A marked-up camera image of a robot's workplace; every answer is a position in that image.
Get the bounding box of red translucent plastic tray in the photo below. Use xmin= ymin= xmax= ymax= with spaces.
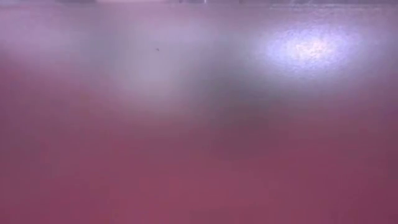
xmin=0 ymin=2 xmax=398 ymax=224

